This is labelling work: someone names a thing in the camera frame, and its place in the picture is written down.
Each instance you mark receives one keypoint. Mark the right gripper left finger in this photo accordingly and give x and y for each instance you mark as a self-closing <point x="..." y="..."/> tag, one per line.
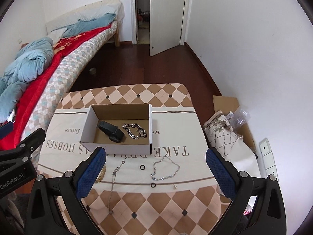
<point x="43" y="213"/>

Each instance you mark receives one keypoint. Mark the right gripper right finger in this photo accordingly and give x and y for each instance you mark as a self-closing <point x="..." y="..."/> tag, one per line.
<point x="256" y="206"/>

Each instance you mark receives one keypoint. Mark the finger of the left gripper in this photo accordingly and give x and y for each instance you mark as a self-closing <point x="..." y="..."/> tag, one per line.
<point x="6" y="129"/>
<point x="34" y="140"/>

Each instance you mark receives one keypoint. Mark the white power strip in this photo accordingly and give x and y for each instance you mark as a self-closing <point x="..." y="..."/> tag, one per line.
<point x="268" y="158"/>

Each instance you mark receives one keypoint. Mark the checkered diamond tablecloth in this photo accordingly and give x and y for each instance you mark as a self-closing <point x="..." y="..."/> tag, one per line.
<point x="178" y="212"/>

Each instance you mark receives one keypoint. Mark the light blue duvet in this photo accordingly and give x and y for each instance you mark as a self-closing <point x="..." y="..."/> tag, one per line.
<point x="30" y="62"/>

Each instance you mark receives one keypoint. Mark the floral fabric bag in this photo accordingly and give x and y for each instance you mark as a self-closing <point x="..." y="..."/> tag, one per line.
<point x="230" y="145"/>

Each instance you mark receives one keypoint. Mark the black smart band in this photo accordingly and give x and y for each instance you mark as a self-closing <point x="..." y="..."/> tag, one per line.
<point x="112" y="131"/>

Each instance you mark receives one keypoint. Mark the cream printed cloth mat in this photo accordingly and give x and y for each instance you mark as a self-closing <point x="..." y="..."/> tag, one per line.
<point x="178" y="153"/>

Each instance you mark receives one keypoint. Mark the clear plastic bag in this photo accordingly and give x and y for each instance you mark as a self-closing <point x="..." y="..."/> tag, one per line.
<point x="240" y="117"/>

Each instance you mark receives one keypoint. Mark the white cardboard box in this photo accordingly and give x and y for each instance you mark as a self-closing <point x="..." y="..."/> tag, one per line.
<point x="121" y="129"/>

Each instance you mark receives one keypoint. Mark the bed with patterned mattress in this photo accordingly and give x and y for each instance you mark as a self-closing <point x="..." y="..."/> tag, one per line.
<point x="73" y="64"/>

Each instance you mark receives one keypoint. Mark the red blanket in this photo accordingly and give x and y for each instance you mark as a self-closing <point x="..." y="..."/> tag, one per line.
<point x="32" y="94"/>

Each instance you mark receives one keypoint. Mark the flat brown cardboard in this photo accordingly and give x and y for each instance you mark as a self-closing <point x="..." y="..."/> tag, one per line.
<point x="230" y="104"/>

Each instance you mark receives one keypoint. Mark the blue folded sheet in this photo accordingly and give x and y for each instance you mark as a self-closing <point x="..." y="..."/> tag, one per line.
<point x="84" y="26"/>

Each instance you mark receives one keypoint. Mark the white door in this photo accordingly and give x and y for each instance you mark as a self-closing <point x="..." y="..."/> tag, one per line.
<point x="166" y="20"/>

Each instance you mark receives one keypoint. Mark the white door frame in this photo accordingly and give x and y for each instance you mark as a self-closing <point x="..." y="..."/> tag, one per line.
<point x="184" y="26"/>

